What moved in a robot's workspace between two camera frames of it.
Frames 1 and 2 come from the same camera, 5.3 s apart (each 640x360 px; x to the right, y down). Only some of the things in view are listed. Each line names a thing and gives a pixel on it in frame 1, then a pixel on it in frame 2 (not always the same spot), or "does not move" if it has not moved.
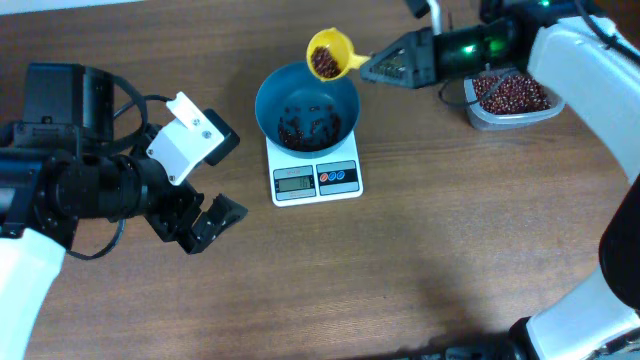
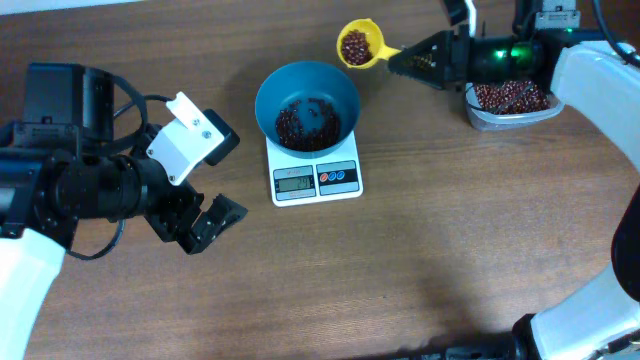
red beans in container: [510, 94] does not move
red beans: [324, 63] to [355, 48]
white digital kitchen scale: [299, 181] does not move
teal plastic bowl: [303, 116] does not move
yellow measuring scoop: [341, 47] to [378, 49]
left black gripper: [176, 215] does not move
